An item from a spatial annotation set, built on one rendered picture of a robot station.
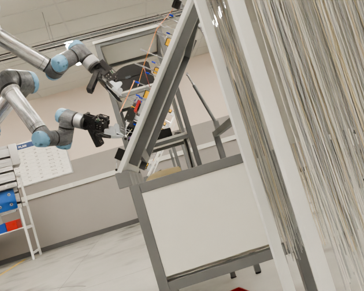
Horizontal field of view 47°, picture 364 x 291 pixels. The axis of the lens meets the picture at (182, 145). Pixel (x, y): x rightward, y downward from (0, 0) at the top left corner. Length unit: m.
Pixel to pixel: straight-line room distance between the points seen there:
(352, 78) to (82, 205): 8.71
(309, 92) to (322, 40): 0.15
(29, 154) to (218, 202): 8.26
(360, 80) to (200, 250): 0.94
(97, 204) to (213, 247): 7.86
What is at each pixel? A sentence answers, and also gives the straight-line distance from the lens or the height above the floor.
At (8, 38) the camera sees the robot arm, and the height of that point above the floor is 1.61.
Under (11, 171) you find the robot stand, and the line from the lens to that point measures 1.91.
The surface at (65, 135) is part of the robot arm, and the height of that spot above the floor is 1.12.
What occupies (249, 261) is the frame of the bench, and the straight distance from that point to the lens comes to 1.73.
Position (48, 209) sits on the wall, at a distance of 9.65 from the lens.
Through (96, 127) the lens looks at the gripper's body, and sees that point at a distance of 1.98.
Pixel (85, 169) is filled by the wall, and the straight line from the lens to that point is 9.50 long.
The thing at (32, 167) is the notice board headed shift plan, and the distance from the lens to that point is 9.70.
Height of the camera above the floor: 0.79
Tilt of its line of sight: 4 degrees up
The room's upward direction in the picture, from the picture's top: 17 degrees counter-clockwise
